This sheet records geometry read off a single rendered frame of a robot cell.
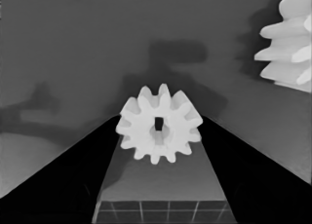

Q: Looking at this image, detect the small white gear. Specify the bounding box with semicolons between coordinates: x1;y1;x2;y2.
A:
253;0;312;94
115;83;204;165

